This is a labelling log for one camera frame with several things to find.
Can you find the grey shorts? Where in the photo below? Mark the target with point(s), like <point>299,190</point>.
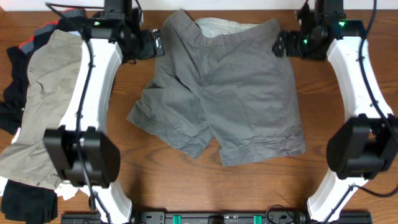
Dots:
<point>219,79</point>

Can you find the white garment under pile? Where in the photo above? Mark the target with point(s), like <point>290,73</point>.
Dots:
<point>66,191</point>

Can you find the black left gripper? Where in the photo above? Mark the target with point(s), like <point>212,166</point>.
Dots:
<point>150,51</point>

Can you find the black garment with red trim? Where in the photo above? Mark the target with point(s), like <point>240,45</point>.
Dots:
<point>14,96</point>

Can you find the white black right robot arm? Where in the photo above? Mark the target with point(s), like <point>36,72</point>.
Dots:
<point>366,144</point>

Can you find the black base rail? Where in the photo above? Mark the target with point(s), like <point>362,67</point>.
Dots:
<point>186,217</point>

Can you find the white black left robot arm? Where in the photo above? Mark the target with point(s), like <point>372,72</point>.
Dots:
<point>79,148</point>

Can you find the khaki shorts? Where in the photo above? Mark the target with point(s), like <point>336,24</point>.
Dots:
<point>52,72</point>

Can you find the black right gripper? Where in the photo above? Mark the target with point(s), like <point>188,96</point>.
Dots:
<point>293,38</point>

